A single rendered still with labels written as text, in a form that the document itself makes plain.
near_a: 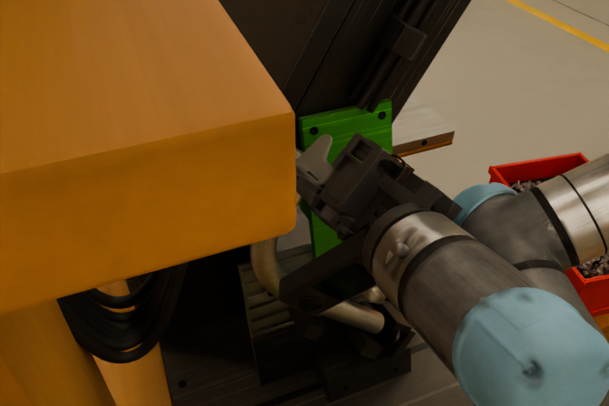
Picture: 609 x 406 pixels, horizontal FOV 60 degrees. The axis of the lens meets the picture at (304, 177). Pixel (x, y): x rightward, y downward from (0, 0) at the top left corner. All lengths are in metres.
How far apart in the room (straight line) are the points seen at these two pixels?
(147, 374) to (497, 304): 0.63
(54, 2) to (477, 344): 0.25
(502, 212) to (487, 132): 2.46
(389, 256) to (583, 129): 2.82
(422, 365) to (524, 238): 0.40
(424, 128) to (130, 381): 0.58
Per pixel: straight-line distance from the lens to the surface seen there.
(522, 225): 0.47
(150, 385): 0.85
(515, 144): 2.90
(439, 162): 2.65
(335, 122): 0.61
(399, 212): 0.40
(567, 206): 0.47
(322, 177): 0.50
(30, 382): 0.34
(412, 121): 0.86
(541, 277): 0.44
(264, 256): 0.59
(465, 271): 0.34
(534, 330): 0.30
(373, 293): 0.70
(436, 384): 0.82
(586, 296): 1.03
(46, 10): 0.18
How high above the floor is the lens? 1.60
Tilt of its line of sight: 40 degrees down
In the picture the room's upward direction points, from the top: straight up
